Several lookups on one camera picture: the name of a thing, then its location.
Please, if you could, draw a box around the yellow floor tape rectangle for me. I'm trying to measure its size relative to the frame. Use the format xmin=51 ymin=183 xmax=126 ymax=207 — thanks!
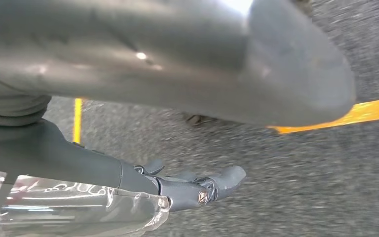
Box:
xmin=73 ymin=96 xmax=379 ymax=145

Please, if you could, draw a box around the black robot foot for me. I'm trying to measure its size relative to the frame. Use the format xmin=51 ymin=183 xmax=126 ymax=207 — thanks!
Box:
xmin=183 ymin=113 xmax=218 ymax=127

